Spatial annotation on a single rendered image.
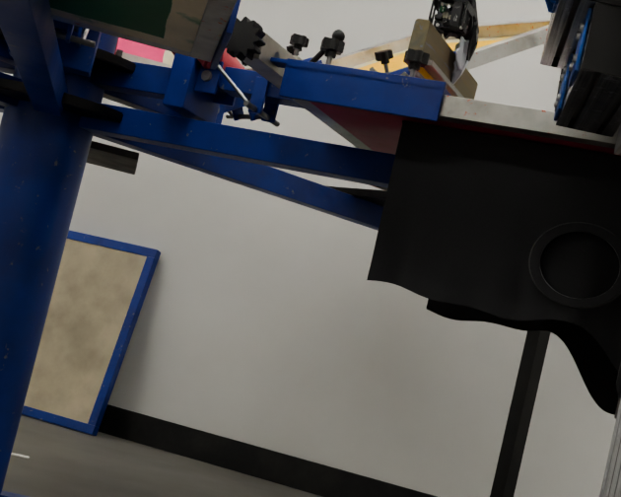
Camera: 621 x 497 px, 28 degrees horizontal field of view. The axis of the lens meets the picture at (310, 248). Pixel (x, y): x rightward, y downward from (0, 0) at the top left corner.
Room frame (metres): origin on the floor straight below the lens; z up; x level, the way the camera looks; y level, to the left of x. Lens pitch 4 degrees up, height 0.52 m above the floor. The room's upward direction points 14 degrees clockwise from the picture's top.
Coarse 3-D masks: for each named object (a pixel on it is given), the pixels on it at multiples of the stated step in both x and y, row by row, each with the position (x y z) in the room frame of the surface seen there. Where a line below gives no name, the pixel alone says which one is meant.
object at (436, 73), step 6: (432, 60) 2.23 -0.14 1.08; (426, 66) 2.24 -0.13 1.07; (432, 66) 2.23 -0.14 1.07; (432, 72) 2.28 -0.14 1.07; (438, 72) 2.27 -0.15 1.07; (438, 78) 2.31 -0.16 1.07; (444, 78) 2.31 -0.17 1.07; (450, 84) 2.36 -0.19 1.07; (450, 90) 2.38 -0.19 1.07; (456, 90) 2.40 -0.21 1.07; (456, 96) 2.42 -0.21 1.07; (462, 96) 2.45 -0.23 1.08
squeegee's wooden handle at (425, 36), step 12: (420, 24) 2.21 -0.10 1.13; (420, 36) 2.21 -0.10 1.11; (432, 36) 2.23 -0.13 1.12; (408, 48) 2.21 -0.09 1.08; (420, 48) 2.20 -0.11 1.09; (432, 48) 2.25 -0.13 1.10; (444, 48) 2.31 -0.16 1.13; (444, 60) 2.33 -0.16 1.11; (444, 72) 2.34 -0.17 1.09; (468, 72) 2.50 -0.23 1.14; (456, 84) 2.44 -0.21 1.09; (468, 84) 2.52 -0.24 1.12; (468, 96) 2.54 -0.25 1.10
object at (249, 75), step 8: (232, 72) 2.53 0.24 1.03; (240, 72) 2.53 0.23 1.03; (248, 72) 2.52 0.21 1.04; (256, 72) 2.51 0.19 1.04; (224, 80) 2.54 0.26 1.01; (232, 80) 2.53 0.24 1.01; (240, 80) 2.52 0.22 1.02; (248, 80) 2.52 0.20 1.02; (224, 88) 2.54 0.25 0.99; (232, 88) 2.53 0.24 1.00; (240, 88) 2.52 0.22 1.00; (248, 88) 2.51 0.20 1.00; (272, 88) 2.50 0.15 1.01; (232, 96) 2.58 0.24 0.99; (248, 96) 2.54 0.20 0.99; (272, 96) 2.49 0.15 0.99; (280, 104) 2.54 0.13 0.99; (288, 104) 2.52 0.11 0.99; (296, 104) 2.50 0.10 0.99
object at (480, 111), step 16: (448, 96) 2.09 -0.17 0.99; (320, 112) 2.32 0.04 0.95; (448, 112) 2.08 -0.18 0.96; (464, 112) 2.07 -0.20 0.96; (480, 112) 2.06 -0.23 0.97; (496, 112) 2.05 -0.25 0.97; (512, 112) 2.04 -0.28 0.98; (528, 112) 2.03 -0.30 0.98; (544, 112) 2.02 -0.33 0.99; (336, 128) 2.45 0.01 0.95; (496, 128) 2.08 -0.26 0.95; (512, 128) 2.05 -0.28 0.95; (528, 128) 2.03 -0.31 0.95; (544, 128) 2.02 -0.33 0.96; (560, 128) 2.01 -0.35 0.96; (592, 144) 2.02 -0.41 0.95; (608, 144) 1.99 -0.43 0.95
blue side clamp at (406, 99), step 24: (288, 72) 2.19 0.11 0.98; (312, 72) 2.17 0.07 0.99; (336, 72) 2.15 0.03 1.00; (360, 72) 2.14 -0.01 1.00; (288, 96) 2.18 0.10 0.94; (312, 96) 2.16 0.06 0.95; (336, 96) 2.15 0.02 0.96; (360, 96) 2.13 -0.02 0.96; (384, 96) 2.12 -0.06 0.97; (408, 96) 2.10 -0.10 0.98; (432, 96) 2.09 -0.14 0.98; (432, 120) 2.08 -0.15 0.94
